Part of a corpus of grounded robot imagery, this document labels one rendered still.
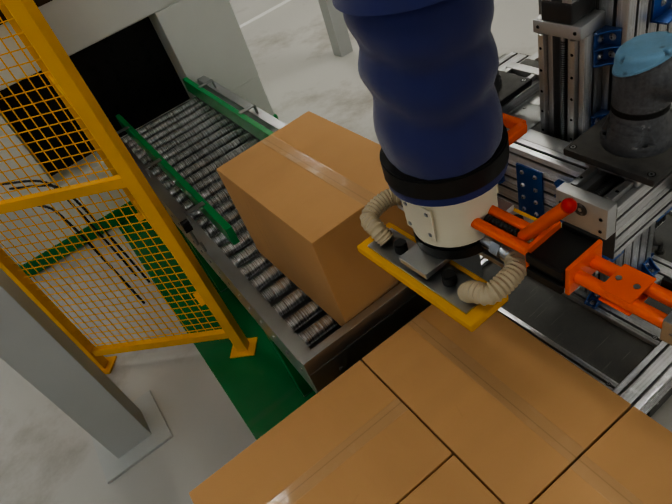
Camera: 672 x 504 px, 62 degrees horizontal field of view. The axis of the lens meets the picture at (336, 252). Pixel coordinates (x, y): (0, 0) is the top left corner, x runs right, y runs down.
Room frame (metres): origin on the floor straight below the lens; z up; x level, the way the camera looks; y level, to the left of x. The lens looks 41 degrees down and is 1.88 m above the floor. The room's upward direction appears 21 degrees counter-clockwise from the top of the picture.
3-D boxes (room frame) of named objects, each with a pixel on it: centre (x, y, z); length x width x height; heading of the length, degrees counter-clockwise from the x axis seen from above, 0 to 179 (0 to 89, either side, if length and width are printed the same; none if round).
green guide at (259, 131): (2.69, 0.17, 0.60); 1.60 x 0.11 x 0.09; 20
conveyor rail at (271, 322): (2.15, 0.60, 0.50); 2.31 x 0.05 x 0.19; 20
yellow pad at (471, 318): (0.78, -0.16, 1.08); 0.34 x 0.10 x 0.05; 23
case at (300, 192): (1.48, -0.02, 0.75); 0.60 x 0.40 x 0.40; 22
